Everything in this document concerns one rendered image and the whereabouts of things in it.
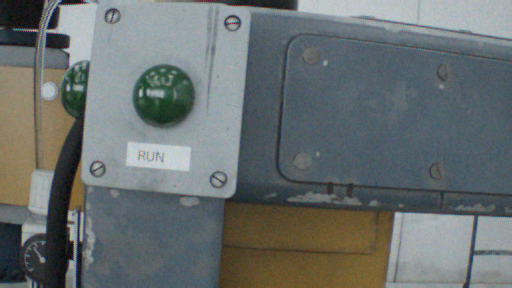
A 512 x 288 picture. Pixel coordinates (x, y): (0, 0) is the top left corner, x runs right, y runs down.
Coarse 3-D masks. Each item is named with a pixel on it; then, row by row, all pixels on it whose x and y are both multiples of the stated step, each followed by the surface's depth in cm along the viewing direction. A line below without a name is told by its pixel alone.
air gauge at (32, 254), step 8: (32, 240) 74; (40, 240) 74; (24, 248) 74; (32, 248) 74; (40, 248) 74; (24, 256) 74; (32, 256) 74; (40, 256) 74; (24, 264) 74; (32, 264) 74; (40, 264) 74; (24, 272) 74; (32, 272) 74; (40, 272) 74; (40, 280) 74
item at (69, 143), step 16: (80, 128) 56; (64, 144) 56; (80, 144) 56; (64, 160) 56; (64, 176) 56; (64, 192) 56; (48, 208) 56; (64, 208) 56; (48, 224) 56; (64, 224) 57; (48, 240) 57; (64, 240) 57; (48, 256) 57; (64, 256) 57; (48, 272) 57; (64, 272) 57
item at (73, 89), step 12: (84, 60) 52; (72, 72) 51; (84, 72) 51; (60, 84) 52; (72, 84) 51; (84, 84) 51; (60, 96) 51; (72, 96) 51; (84, 96) 51; (72, 108) 51; (84, 108) 51
